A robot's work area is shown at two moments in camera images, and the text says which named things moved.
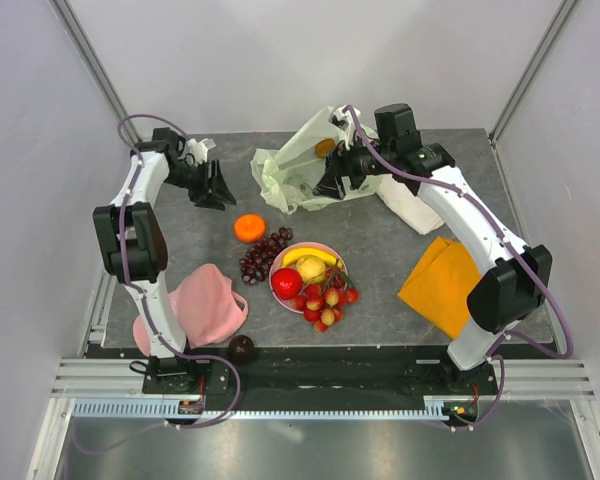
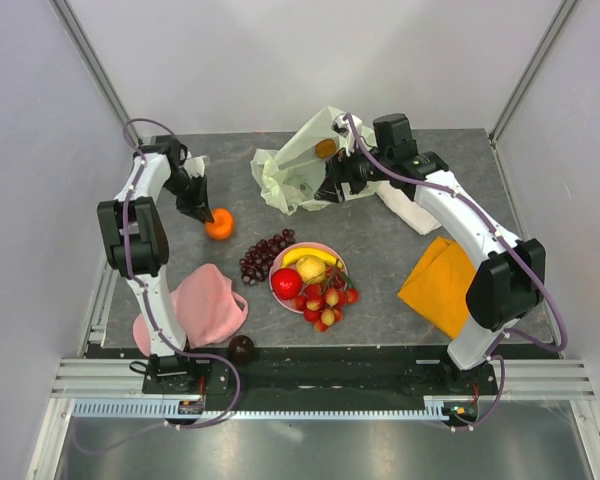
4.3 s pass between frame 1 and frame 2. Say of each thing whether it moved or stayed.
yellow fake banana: stayed
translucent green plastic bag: stayed
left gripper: moved
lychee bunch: stayed
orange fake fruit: moved
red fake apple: stayed
